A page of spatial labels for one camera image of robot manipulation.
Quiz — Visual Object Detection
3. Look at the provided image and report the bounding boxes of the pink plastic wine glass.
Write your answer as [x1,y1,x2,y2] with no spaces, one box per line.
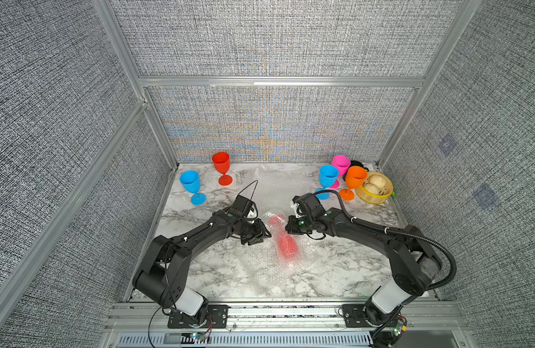
[330,155,351,189]

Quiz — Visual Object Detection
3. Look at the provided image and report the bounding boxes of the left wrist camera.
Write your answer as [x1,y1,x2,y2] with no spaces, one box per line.
[230,195,258,220]

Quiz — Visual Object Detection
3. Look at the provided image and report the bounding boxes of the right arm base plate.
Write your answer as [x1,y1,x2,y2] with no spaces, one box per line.
[341,304,399,329]

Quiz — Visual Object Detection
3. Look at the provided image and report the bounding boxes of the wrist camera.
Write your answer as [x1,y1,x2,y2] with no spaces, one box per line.
[291,193,326,219]
[230,195,258,220]

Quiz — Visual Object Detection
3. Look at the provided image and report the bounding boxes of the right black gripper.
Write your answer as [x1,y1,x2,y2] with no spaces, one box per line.
[282,215,315,233]

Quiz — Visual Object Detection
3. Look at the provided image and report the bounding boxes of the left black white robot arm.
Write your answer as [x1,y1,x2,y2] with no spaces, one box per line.
[133,210,272,318]

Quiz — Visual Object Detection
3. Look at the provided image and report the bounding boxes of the aluminium front rail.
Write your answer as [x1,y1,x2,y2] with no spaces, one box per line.
[105,298,470,332]

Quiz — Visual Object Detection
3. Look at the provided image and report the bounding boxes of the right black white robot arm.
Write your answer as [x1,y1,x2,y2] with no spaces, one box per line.
[286,208,442,327]

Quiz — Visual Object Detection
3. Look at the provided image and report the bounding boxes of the yellow bowl with buns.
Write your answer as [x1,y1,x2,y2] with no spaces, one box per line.
[355,171,393,204]

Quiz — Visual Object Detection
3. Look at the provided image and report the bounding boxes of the black corrugated cable hose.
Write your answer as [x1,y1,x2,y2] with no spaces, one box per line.
[312,188,458,345]

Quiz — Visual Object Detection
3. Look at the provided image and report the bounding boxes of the orange wine glass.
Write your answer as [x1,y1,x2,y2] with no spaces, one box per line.
[339,166,368,201]

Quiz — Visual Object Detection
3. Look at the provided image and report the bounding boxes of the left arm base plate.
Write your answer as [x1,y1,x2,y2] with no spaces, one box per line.
[167,304,229,330]

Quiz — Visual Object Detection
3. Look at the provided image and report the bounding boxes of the blue wine glass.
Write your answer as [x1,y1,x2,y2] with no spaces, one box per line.
[180,171,206,206]
[315,165,339,193]

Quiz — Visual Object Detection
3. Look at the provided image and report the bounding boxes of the red plastic wine glass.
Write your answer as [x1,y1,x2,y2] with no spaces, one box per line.
[212,152,233,186]

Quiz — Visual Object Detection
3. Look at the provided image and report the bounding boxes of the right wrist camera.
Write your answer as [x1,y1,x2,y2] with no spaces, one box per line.
[291,193,326,219]

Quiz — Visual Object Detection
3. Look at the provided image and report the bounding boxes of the black mug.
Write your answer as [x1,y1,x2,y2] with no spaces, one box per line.
[349,160,370,172]

